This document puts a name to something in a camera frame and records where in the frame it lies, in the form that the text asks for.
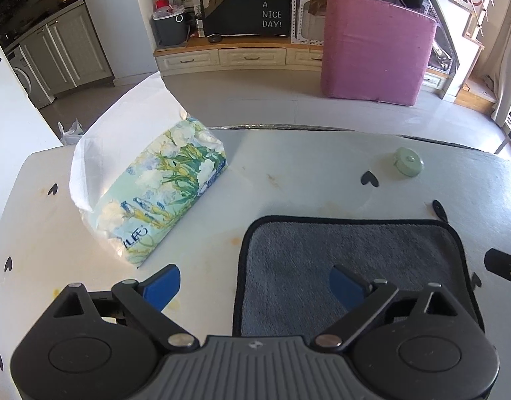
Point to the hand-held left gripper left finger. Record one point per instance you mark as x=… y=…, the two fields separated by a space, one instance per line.
x=163 y=286

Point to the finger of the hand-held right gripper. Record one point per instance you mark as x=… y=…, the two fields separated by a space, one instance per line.
x=502 y=266

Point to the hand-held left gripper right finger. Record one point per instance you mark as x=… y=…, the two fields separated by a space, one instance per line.
x=344 y=288

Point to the grey towel with black edging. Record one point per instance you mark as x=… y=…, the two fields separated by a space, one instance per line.
x=297 y=258

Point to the floral tissue pack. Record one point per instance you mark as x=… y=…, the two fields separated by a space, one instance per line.
x=163 y=191

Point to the green round tape measure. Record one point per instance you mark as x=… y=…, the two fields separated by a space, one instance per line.
x=409 y=161

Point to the white paper sheet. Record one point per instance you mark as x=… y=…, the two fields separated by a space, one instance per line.
x=122 y=133

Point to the white plastic bag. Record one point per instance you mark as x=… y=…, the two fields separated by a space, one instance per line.
x=71 y=131

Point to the cream low wooden cabinet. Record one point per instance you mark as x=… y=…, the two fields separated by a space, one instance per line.
x=239 y=56

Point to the pink cushion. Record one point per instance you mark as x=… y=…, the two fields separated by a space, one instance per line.
x=372 y=46

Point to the washing machine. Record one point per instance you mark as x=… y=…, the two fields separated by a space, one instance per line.
x=28 y=77

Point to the cream kitchen cabinet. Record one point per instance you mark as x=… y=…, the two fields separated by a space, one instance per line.
x=68 y=50

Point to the grey storage bin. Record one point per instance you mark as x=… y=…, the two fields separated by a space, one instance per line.
x=170 y=29

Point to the black have a nice day sign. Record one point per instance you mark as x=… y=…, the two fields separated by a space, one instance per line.
x=247 y=6

